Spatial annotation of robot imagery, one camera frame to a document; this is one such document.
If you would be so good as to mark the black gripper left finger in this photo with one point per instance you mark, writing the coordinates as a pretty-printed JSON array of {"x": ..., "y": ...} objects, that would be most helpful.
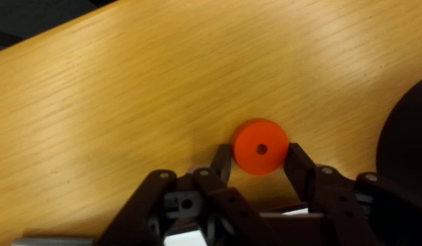
[{"x": 222, "y": 162}]

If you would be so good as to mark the orange disc block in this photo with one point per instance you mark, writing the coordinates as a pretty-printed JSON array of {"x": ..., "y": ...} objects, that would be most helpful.
[{"x": 260, "y": 147}]

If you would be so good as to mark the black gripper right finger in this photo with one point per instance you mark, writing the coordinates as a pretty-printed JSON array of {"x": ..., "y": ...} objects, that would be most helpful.
[{"x": 300, "y": 173}]

